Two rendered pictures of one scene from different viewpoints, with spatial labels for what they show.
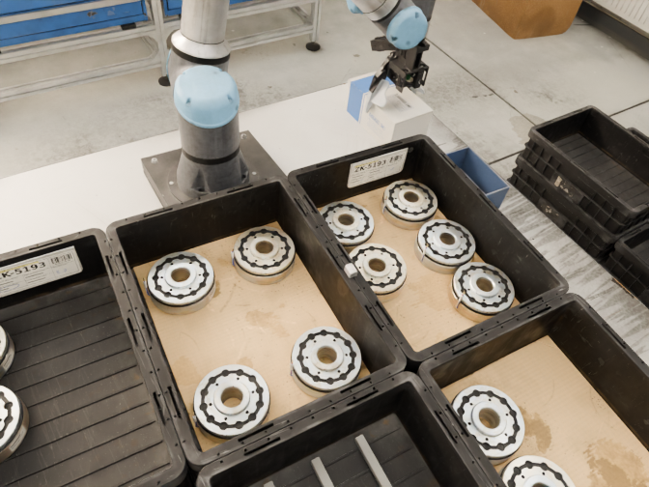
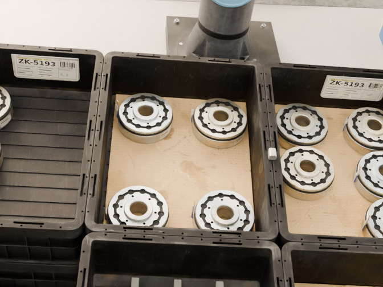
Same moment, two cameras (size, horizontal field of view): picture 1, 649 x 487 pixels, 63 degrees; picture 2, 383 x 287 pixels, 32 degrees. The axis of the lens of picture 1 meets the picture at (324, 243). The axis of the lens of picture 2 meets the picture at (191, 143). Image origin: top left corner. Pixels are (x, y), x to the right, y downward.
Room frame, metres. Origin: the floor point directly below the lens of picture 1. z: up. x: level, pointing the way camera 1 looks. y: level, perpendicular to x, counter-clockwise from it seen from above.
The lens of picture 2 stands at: (-0.23, -0.26, 1.80)
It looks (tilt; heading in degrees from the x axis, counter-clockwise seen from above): 50 degrees down; 28
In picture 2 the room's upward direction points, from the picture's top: 8 degrees clockwise
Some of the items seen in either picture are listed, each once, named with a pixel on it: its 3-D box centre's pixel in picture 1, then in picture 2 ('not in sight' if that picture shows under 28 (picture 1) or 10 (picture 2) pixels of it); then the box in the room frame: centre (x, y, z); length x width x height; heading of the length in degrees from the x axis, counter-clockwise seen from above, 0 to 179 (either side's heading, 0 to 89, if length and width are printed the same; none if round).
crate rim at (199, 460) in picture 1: (246, 295); (182, 140); (0.42, 0.10, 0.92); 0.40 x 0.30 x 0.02; 34
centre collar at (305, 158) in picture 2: (377, 265); (307, 166); (0.55, -0.09, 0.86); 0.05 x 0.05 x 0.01
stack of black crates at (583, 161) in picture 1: (577, 205); not in sight; (1.32, -0.81, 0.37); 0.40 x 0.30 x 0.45; 38
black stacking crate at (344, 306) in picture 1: (247, 314); (180, 158); (0.42, 0.10, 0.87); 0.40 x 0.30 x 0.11; 34
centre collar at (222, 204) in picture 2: (326, 356); (225, 213); (0.38, -0.03, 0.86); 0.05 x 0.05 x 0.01
